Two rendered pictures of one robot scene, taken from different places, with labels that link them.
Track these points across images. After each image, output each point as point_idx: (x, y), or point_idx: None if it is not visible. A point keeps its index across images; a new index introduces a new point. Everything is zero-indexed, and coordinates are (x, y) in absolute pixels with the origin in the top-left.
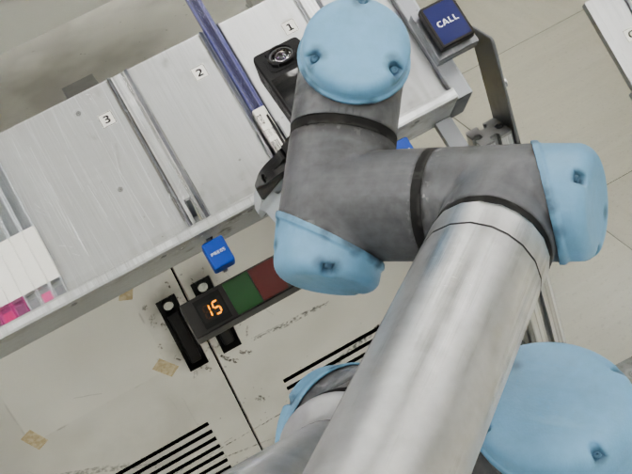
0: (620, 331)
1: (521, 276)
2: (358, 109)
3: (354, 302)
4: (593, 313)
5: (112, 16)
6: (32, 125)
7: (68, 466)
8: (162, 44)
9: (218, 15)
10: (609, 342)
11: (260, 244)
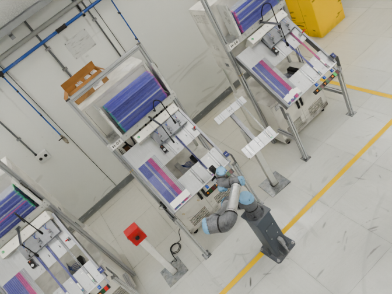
0: (259, 178)
1: (238, 188)
2: (222, 175)
3: None
4: (255, 177)
5: None
6: (182, 177)
7: (188, 216)
8: (184, 154)
9: (191, 147)
10: (258, 181)
11: None
